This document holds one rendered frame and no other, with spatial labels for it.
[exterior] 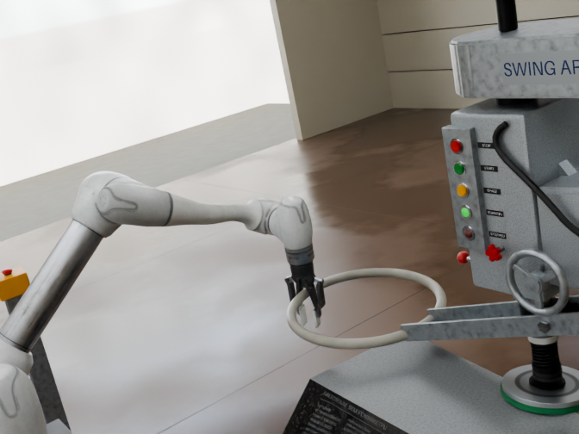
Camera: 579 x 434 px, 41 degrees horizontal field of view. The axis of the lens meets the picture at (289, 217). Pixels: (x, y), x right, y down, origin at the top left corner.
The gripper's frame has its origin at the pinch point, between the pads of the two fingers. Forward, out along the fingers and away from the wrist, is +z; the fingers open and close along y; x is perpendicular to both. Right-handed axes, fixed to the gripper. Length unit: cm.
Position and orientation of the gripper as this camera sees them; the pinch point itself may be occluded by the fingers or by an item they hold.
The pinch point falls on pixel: (309, 316)
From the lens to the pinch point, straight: 257.4
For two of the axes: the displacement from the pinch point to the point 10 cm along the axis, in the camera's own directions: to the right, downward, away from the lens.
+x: 4.7, -3.8, 8.0
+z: 1.5, 9.2, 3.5
